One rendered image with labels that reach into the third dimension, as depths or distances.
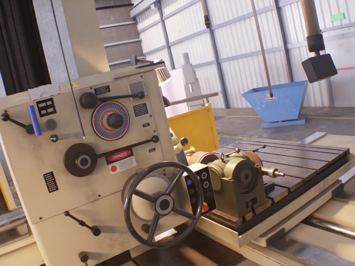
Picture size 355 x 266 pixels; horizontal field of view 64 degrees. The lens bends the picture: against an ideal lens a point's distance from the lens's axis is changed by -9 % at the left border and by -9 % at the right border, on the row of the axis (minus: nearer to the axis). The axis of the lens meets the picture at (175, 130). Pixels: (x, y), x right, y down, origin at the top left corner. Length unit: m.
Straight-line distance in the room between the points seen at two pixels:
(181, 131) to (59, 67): 2.71
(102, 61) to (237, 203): 1.23
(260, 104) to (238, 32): 4.23
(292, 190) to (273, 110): 5.71
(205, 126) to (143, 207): 3.35
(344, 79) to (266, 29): 3.05
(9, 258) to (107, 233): 0.56
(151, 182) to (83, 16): 1.23
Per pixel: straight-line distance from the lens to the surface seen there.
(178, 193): 1.57
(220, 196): 1.78
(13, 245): 1.69
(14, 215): 1.73
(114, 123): 1.29
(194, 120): 4.51
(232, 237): 1.75
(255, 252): 1.98
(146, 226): 1.51
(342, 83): 8.97
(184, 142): 1.50
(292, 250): 1.88
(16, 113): 1.31
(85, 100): 1.29
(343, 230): 2.09
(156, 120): 1.48
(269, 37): 10.30
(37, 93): 1.35
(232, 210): 1.74
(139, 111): 1.43
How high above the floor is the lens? 1.83
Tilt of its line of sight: 11 degrees down
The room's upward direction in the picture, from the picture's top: 13 degrees counter-clockwise
